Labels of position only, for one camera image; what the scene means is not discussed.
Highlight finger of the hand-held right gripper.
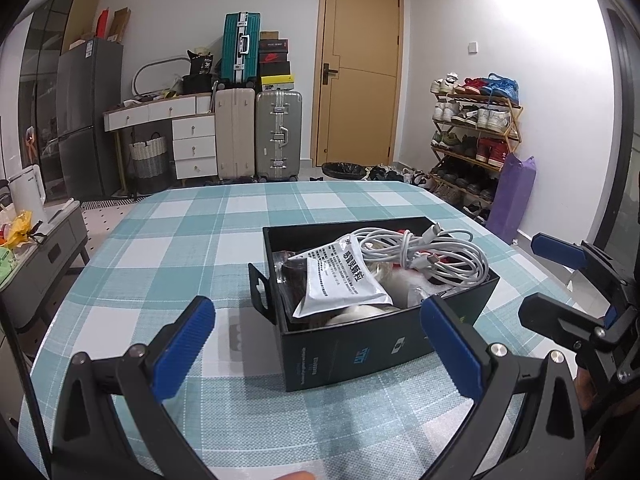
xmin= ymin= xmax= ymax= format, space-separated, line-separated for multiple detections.
xmin=518 ymin=292 xmax=611 ymax=356
xmin=530 ymin=231 xmax=626 ymax=287

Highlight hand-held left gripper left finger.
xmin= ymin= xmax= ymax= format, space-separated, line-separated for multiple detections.
xmin=50 ymin=295 xmax=217 ymax=480

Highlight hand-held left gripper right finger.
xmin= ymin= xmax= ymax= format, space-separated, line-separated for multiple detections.
xmin=419 ymin=294 xmax=587 ymax=480

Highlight clear zip bag red seal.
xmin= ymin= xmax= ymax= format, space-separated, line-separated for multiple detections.
xmin=407 ymin=280 xmax=446 ymax=307

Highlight black cardboard box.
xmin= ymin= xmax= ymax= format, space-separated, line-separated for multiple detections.
xmin=248 ymin=216 xmax=501 ymax=392

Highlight white charging cable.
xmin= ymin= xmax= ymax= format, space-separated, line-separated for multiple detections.
xmin=347 ymin=224 xmax=490 ymax=291

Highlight silver white printed packet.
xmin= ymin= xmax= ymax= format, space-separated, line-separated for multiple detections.
xmin=292 ymin=237 xmax=396 ymax=319

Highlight person's right hand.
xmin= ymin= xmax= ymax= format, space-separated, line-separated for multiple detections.
xmin=575 ymin=366 xmax=597 ymax=412

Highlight purple bag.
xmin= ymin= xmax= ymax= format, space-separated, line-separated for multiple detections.
xmin=486 ymin=154 xmax=537 ymax=246

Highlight dark brown pouch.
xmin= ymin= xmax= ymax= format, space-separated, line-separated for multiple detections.
xmin=280 ymin=252 xmax=313 ymax=311

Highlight wooden shoe rack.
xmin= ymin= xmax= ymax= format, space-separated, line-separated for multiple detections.
xmin=429 ymin=72 xmax=523 ymax=223

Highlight rows of racked shoes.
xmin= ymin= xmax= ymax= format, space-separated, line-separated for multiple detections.
xmin=430 ymin=72 xmax=521 ymax=221

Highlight grey side cabinet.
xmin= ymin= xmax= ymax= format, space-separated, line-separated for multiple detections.
xmin=0 ymin=200 xmax=91 ymax=332

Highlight black white patterned rug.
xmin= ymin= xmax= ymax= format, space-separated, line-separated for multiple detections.
xmin=80 ymin=199 xmax=137 ymax=211

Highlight scattered loose shoes group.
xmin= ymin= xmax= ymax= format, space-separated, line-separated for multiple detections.
xmin=364 ymin=162 xmax=436 ymax=190

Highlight woven laundry basket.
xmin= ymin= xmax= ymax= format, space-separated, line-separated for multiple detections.
xmin=128 ymin=132 xmax=169 ymax=195

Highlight yellow plastic bag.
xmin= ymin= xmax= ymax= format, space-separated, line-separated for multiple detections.
xmin=7 ymin=210 xmax=39 ymax=249

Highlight white desk with drawers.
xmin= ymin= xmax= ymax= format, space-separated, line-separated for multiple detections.
xmin=102 ymin=92 xmax=219 ymax=196

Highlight black trash bin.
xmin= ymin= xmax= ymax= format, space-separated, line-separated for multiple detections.
xmin=321 ymin=161 xmax=366 ymax=181

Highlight white electric kettle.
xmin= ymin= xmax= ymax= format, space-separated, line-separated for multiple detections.
xmin=9 ymin=165 xmax=48 ymax=223

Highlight beige suitcase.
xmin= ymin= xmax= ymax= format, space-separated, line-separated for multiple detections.
xmin=214 ymin=87 xmax=257 ymax=182

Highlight silver suitcase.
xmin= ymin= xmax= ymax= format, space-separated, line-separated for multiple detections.
xmin=255 ymin=91 xmax=304 ymax=183

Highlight grey refrigerator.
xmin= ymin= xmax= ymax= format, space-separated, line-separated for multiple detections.
xmin=55 ymin=37 xmax=124 ymax=201

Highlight black storage bin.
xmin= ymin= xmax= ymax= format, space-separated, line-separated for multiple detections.
xmin=182 ymin=74 xmax=219 ymax=95

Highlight wooden door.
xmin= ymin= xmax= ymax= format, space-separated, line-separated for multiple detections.
xmin=310 ymin=0 xmax=405 ymax=167

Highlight white oval framed mirror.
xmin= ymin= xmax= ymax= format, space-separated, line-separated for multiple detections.
xmin=131 ymin=56 xmax=191 ymax=99

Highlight black paper bag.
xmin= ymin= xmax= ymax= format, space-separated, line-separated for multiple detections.
xmin=187 ymin=50 xmax=217 ymax=77

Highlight dark glass cabinet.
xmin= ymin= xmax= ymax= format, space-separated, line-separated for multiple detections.
xmin=17 ymin=0 xmax=81 ymax=202

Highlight teal suitcase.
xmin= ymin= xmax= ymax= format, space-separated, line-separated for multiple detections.
xmin=221 ymin=11 xmax=262 ymax=85

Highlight black red shoe box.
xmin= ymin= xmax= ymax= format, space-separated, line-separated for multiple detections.
xmin=258 ymin=39 xmax=290 ymax=63

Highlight small brown cardboard box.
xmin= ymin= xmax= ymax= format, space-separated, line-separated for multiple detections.
xmin=110 ymin=7 xmax=132 ymax=44

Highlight tall brown cardboard box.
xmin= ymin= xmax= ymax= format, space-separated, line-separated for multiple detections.
xmin=61 ymin=0 xmax=101 ymax=54

